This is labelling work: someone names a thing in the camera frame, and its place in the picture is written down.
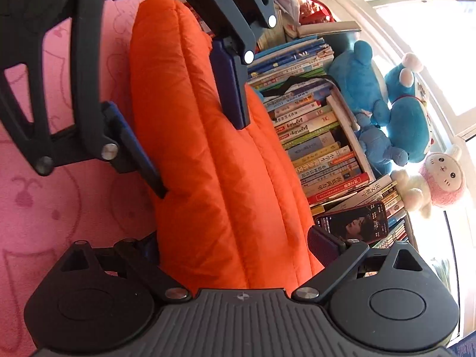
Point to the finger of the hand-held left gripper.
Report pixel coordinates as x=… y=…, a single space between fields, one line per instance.
x=126 y=141
x=230 y=89

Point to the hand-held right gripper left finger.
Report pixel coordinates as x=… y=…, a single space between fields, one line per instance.
x=147 y=249

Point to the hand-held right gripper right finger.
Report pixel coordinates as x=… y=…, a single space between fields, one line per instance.
x=323 y=243

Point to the orange puffer jacket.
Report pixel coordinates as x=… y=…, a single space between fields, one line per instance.
x=223 y=193

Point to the smartphone in red case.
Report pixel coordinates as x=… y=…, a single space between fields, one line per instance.
x=353 y=223

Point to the stack of paper workbooks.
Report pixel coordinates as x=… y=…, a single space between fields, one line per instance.
x=286 y=15

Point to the row of thick storybooks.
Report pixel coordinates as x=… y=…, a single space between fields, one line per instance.
x=316 y=145

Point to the red plastic basket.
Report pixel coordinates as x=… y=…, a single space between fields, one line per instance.
x=316 y=11

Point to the large blue plush toy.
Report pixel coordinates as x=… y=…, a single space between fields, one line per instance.
x=357 y=78

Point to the pink white bunny plush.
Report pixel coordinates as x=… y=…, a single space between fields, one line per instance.
x=438 y=178

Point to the blue cat plush red collar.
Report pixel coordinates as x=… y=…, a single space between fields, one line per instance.
x=409 y=119

